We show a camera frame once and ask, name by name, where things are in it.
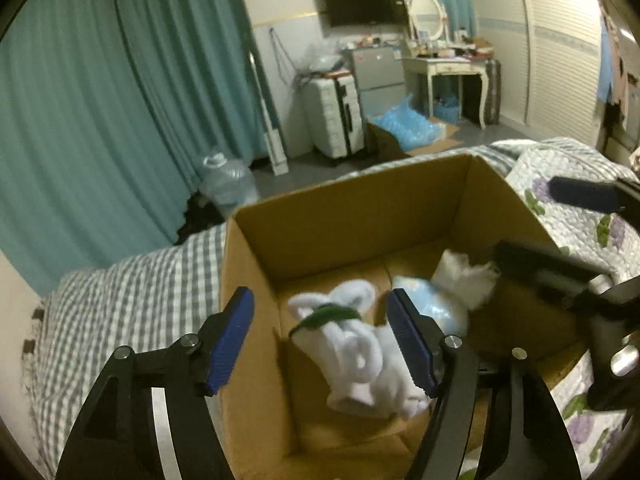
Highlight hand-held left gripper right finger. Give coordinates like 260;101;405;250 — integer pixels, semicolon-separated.
387;287;583;480

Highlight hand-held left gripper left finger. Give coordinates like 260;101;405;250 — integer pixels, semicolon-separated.
55;286;256;480

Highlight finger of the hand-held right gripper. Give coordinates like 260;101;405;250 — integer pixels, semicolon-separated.
549;175;640;222
492;241;619;315

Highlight white plush bunny green ribbon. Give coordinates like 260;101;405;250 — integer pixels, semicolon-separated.
287;280;437;422

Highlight white and light-blue plush toy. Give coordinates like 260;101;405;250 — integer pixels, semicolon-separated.
392;249;502;336

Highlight large cardboard box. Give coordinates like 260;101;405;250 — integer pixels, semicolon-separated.
219;152;592;480

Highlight floral quilted bedspread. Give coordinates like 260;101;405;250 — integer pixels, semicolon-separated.
330;137;640;480

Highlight grey plaid bedsheet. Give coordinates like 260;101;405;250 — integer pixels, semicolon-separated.
20;220;232;463

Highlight hanging clothes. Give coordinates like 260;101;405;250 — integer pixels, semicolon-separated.
596;2;640;128

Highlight white louvred wardrobe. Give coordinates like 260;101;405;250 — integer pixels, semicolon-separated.
514;0;602;147

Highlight blue plastic bag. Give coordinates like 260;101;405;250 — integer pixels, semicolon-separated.
433;92;461;124

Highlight clear water jug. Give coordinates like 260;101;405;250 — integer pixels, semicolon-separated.
199;151;259;209

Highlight white dressing table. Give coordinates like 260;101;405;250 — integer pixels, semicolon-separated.
402;52;494;129

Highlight blue bubble wrap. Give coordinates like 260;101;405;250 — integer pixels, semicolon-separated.
372;94;449;152

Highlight small cardboard box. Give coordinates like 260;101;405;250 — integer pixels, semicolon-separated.
366;115;465;162

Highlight white folded board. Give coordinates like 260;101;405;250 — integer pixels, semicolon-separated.
247;51;289;177

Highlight grey mini fridge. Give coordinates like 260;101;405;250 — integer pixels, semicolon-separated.
349;45;407;113

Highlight white ribbed suitcase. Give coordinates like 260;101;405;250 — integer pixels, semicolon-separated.
303;74;367;159

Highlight white oval vanity mirror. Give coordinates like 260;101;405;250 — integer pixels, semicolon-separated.
408;0;449;42

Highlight clear plastic bag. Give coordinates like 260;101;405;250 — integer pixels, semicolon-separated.
299;41;352;77

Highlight black wall television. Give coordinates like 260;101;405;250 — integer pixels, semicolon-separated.
320;0;409;28

